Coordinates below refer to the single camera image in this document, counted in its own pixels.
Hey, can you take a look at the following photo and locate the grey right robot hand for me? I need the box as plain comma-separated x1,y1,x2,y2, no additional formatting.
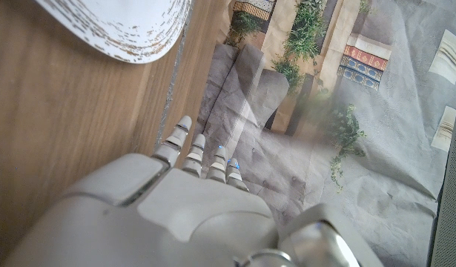
1,115,384,267

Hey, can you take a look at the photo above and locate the white gold-rimmed paper plate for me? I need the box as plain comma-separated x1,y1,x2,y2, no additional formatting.
34,0,194,65

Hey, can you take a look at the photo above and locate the printed fabric backdrop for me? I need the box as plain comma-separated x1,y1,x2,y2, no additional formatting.
192,0,456,267

